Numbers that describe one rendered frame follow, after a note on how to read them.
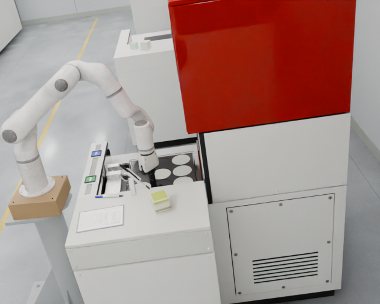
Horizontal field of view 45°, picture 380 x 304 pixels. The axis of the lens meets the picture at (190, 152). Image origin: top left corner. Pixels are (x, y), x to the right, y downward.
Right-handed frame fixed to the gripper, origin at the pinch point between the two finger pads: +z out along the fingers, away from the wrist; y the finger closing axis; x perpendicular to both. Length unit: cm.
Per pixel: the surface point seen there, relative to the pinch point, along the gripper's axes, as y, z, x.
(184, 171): -14.8, 2.0, 8.8
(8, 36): -232, 75, -672
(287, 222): -37, 29, 57
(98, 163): 11.2, -4.0, -30.3
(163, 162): -14.9, 2.1, -7.7
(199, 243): 20, 4, 51
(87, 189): 29.5, -3.6, -14.8
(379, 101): -215, 42, 26
